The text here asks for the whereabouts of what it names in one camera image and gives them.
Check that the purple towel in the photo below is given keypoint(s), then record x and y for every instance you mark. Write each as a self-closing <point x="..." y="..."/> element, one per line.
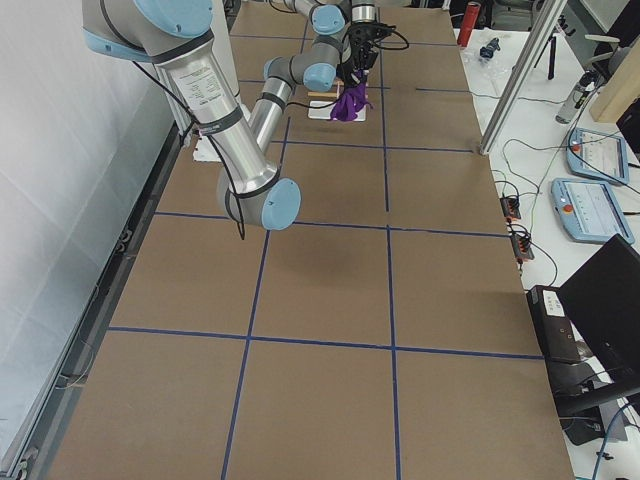
<point x="353" y="100"/>

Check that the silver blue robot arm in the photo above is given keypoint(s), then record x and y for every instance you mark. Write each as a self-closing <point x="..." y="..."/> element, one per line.
<point x="177" y="38"/>
<point x="330" y="23"/>

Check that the white wooden towel rack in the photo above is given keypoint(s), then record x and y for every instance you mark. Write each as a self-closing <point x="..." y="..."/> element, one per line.
<point x="320" y="107"/>

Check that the red cylinder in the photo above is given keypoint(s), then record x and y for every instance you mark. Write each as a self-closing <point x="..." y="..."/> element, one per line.
<point x="468" y="23"/>

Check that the dark blue folded umbrella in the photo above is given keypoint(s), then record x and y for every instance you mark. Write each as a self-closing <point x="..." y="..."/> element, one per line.
<point x="488" y="51"/>

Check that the clear plastic wrap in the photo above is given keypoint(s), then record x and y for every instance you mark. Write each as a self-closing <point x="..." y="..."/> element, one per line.
<point x="496" y="69"/>

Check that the black tripod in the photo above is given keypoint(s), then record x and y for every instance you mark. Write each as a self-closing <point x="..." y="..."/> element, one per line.
<point x="561" y="28"/>

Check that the grey water bottle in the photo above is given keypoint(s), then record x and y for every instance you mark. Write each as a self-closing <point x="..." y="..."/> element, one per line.
<point x="576" y="97"/>

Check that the far blue teach pendant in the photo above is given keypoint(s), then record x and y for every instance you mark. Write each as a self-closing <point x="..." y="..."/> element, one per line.
<point x="598" y="155"/>

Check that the blue teach pendant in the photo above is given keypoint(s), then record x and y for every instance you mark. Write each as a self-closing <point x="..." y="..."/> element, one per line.
<point x="588" y="211"/>
<point x="598" y="155"/>

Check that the near blue teach pendant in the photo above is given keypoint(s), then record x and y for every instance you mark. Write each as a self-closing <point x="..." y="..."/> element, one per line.
<point x="588" y="211"/>

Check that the black desktop box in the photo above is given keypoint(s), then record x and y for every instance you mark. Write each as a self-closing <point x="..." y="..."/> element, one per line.
<point x="553" y="328"/>

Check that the black monitor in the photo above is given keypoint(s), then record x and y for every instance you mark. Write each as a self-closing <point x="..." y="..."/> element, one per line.
<point x="601" y="299"/>

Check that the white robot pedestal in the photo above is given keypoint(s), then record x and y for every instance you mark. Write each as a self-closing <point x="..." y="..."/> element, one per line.
<point x="223" y="54"/>

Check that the aluminium frame post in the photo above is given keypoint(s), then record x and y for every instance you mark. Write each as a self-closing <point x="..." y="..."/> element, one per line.
<point x="537" y="38"/>

